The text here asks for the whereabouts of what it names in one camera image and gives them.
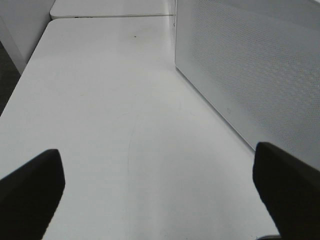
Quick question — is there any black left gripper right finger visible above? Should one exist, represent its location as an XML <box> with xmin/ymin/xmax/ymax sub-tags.
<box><xmin>252</xmin><ymin>142</ymin><xmax>320</xmax><ymax>240</ymax></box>

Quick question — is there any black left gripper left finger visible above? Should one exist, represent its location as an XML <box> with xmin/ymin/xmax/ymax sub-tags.
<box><xmin>0</xmin><ymin>149</ymin><xmax>66</xmax><ymax>240</ymax></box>

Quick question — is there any white rear side table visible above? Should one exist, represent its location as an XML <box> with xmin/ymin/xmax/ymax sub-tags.
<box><xmin>50</xmin><ymin>0</ymin><xmax>176</xmax><ymax>19</ymax></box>

